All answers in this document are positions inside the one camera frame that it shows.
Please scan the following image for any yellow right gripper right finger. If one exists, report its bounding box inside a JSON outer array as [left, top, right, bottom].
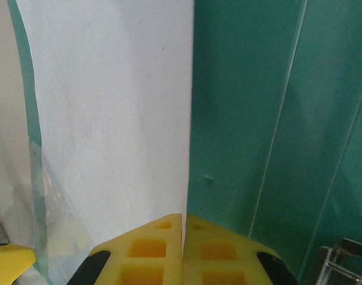
[[182, 214, 301, 285]]

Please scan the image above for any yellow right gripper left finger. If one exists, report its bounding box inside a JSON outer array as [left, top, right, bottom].
[[67, 212, 183, 285]]

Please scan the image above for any green folder with translucent cover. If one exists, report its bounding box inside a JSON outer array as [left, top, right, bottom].
[[7, 0, 362, 285]]

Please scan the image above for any white paper sheet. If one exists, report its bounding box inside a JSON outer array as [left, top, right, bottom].
[[16, 0, 195, 285]]

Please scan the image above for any silver metal folder clip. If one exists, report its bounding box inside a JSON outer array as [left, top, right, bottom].
[[316, 237, 362, 285]]

